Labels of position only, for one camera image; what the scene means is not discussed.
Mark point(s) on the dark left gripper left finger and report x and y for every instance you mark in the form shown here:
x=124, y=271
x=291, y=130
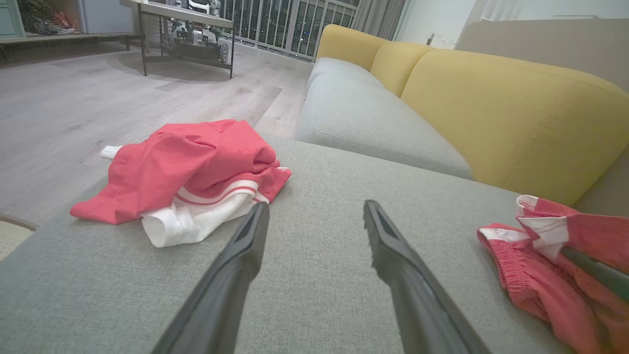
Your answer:
x=231, y=285

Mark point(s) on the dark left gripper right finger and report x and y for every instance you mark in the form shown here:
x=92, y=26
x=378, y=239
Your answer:
x=413, y=295

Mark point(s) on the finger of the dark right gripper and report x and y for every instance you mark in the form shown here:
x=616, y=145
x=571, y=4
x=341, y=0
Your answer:
x=599, y=273

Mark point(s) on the red shorts with white trim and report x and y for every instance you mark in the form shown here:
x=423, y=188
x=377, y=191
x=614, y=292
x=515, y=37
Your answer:
x=540, y=295

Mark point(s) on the red Bulls jersey white sleeves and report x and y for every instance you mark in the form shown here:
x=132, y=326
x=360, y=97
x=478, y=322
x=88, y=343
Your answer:
x=172, y=162

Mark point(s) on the grey fabric sofa cushion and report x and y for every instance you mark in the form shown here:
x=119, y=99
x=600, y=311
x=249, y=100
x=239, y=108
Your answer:
x=319, y=246

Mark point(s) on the yellow sofa back cushion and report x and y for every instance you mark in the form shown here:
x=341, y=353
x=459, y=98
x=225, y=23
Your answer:
x=516, y=118
x=398, y=66
x=349, y=44

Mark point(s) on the woven basket white lining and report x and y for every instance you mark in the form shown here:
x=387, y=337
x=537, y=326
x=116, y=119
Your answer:
x=12, y=236

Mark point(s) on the grey wheeled robot chassis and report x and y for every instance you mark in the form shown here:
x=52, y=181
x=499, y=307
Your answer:
x=196, y=46

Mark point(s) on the white balcony railing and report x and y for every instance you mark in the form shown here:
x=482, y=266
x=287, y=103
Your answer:
x=295, y=29

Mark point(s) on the grey curtain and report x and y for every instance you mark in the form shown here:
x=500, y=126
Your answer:
x=378, y=17

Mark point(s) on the robot parts on table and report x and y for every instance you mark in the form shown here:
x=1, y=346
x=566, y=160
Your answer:
x=196, y=6

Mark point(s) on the low white shelf unit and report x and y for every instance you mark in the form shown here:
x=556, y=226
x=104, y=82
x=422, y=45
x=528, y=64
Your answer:
x=105, y=17

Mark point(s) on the dark clutter with orange item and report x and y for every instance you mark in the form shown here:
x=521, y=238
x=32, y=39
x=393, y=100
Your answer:
x=44, y=19

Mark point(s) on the metal frame table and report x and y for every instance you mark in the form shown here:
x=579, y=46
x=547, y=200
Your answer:
x=191, y=16

